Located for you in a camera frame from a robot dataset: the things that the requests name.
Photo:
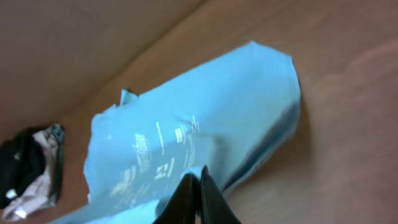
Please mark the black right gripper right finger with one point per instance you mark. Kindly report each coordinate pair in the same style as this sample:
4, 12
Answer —
214, 208

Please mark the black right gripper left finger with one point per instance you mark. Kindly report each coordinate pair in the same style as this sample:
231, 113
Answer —
181, 207

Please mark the light blue t-shirt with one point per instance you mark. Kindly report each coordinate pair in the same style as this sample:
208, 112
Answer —
229, 115

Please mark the beige folded garment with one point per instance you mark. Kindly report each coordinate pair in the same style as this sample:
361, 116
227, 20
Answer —
38, 195

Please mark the grey-blue folded garment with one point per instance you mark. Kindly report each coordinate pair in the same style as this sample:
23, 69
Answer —
58, 132

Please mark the black folded garment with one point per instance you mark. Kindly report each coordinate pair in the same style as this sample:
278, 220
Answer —
22, 161

